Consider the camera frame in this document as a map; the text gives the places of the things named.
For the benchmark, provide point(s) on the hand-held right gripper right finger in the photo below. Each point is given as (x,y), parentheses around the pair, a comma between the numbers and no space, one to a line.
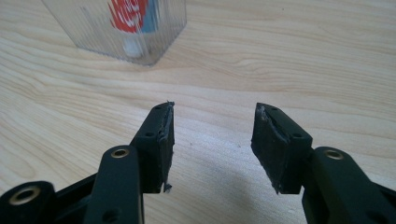
(280,158)

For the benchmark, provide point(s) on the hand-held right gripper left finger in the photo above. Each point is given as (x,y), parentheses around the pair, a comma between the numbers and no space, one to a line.
(154,155)

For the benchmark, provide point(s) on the red and white toothpaste tube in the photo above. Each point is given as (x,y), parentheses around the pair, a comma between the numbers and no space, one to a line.
(127,18)

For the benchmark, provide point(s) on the clear plastic container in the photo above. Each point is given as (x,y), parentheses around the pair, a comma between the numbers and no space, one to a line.
(84,28)

